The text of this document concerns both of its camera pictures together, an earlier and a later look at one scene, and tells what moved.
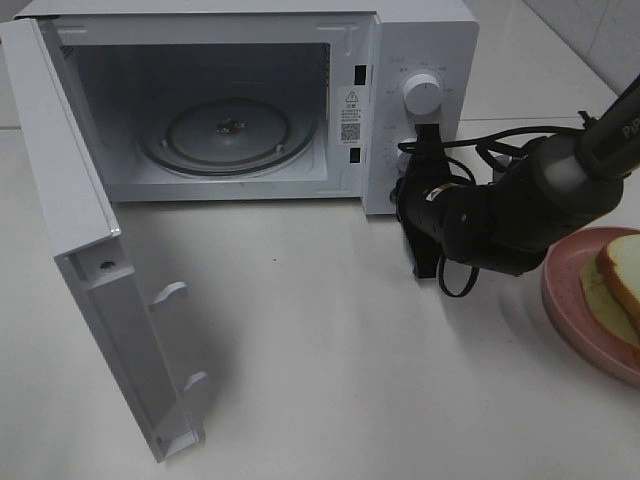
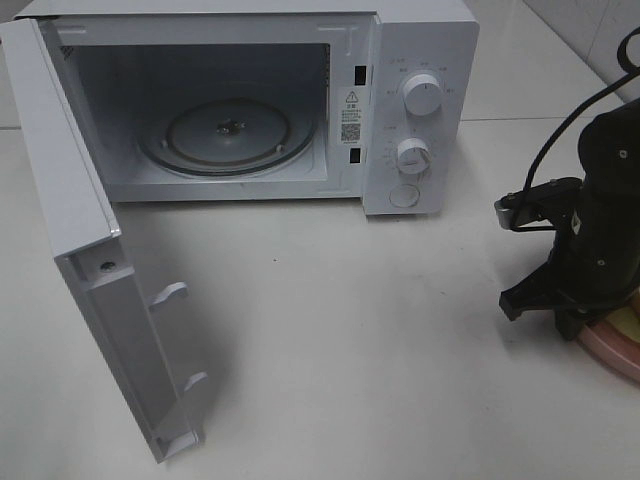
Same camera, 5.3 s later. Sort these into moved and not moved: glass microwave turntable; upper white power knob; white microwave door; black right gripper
Moved: black right gripper
Not moved: glass microwave turntable; upper white power knob; white microwave door
